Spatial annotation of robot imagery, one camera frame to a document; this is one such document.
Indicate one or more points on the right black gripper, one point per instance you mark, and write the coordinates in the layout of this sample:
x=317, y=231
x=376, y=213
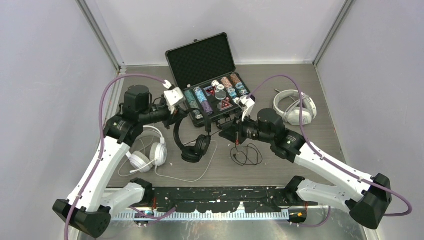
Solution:
x=236, y=134

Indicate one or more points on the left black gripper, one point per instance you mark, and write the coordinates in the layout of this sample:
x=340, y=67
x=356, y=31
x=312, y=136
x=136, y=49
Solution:
x=171, y=119

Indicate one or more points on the large white gaming headphones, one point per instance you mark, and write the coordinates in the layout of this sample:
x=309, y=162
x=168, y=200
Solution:
x=300, y=111

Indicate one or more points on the black on-ear headphones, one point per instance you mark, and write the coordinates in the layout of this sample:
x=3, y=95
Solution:
x=248, y=155

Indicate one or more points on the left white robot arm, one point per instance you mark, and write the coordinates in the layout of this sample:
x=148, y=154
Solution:
x=85, y=208

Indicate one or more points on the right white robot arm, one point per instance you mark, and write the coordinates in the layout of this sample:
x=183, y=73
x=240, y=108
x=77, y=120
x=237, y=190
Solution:
x=363, y=196

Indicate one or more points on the small white headphones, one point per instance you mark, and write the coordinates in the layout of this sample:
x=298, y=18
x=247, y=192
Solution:
x=153, y=155

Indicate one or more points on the red triangle card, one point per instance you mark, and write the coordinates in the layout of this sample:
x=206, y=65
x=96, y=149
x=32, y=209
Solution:
x=225, y=105
x=210, y=90

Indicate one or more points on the round silver dealer button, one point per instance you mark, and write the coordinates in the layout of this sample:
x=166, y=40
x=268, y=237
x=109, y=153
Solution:
x=220, y=95

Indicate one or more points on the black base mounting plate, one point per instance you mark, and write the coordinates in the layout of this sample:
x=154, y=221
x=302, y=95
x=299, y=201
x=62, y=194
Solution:
x=254, y=199

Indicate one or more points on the black poker chip case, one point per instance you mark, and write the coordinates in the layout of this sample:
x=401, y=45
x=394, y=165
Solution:
x=203, y=63

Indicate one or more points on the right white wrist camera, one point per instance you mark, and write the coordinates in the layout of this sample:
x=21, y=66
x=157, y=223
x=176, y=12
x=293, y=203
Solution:
x=246, y=103

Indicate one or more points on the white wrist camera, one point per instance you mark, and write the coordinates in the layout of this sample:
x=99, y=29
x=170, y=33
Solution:
x=173, y=95
x=246, y=103

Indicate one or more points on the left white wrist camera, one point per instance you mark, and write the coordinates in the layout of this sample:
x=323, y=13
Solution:
x=173, y=95

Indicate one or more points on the white aluminium rail strip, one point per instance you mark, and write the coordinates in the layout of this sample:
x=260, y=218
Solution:
x=130, y=215

